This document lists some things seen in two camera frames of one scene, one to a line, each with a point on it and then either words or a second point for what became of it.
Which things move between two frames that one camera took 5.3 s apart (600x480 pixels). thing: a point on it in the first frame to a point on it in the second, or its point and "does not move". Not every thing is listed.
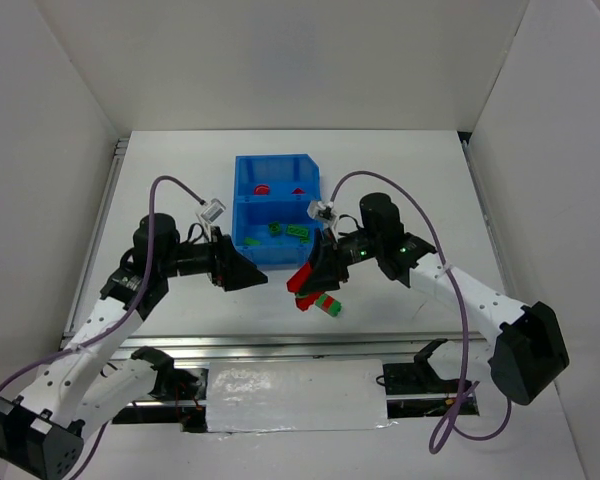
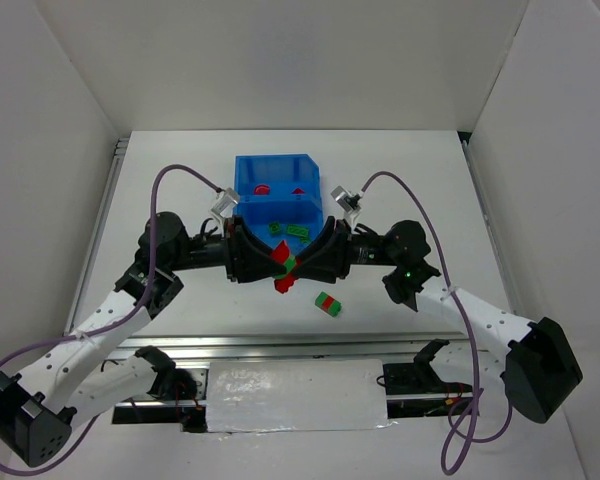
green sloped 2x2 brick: [274, 228] does not move
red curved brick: [295, 281] to [281, 252]
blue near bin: [274, 232] does not move
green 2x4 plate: [297, 230] does not move
